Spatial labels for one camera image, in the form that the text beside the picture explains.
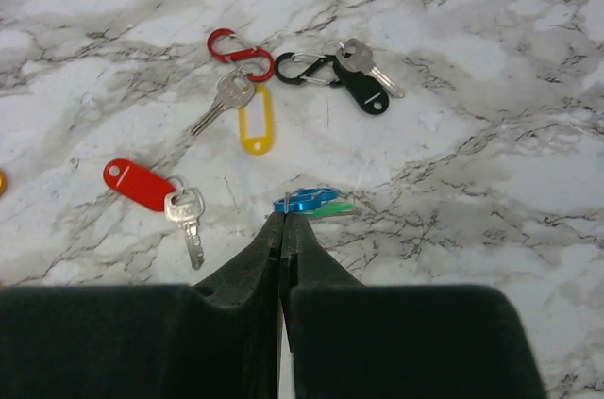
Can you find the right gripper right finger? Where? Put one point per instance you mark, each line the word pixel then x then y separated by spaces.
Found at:
pixel 350 340

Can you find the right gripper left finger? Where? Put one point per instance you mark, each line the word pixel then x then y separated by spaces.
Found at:
pixel 214 339

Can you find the green framed key tag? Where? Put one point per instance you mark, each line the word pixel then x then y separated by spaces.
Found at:
pixel 332 209

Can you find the red key tag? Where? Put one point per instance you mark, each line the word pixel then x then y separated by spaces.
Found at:
pixel 181 206

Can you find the blue S carabiner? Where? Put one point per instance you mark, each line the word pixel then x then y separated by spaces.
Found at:
pixel 305 200

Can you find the yellow key tag with key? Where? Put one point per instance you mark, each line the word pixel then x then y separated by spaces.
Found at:
pixel 253 103

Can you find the black S carabiner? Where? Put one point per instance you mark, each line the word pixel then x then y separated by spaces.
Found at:
pixel 307 75

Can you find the red S carabiner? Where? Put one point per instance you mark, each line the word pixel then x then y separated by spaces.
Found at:
pixel 246 52

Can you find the orange S carabiner far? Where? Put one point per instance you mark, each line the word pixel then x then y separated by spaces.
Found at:
pixel 3 182

